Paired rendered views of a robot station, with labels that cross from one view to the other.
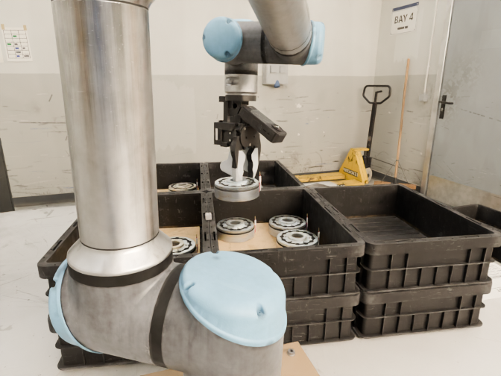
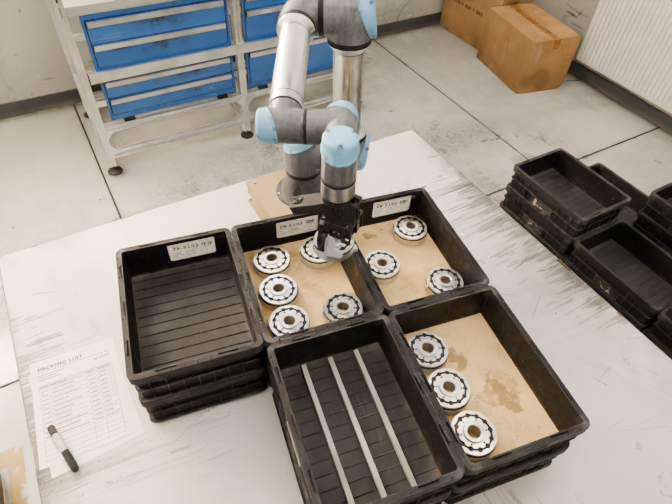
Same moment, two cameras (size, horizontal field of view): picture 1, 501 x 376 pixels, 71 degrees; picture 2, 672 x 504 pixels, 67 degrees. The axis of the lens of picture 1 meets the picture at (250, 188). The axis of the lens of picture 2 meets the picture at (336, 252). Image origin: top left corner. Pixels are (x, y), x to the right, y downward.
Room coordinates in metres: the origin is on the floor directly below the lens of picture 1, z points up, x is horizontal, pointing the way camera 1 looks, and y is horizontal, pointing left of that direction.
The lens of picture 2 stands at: (1.64, -0.18, 1.92)
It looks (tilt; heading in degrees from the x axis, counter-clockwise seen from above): 47 degrees down; 166
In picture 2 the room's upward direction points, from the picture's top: 4 degrees clockwise
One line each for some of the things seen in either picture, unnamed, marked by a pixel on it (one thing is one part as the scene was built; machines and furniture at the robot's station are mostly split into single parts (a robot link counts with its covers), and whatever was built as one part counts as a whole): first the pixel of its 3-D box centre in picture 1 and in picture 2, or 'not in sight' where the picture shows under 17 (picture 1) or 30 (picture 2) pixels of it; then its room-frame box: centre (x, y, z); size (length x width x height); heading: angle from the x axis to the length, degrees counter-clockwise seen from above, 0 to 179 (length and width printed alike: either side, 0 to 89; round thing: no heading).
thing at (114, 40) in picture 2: not in sight; (167, 58); (-1.03, -0.49, 0.60); 0.72 x 0.03 x 0.56; 109
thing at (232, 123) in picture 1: (237, 121); (340, 213); (0.83, 0.03, 1.14); 0.09 x 0.08 x 0.12; 54
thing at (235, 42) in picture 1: (236, 42); (333, 127); (0.73, 0.03, 1.30); 0.11 x 0.11 x 0.08; 76
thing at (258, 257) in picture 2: not in sight; (271, 259); (0.70, -0.12, 0.86); 0.10 x 0.10 x 0.01
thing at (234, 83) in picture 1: (240, 86); (338, 185); (0.83, 0.02, 1.22); 0.08 x 0.08 x 0.05
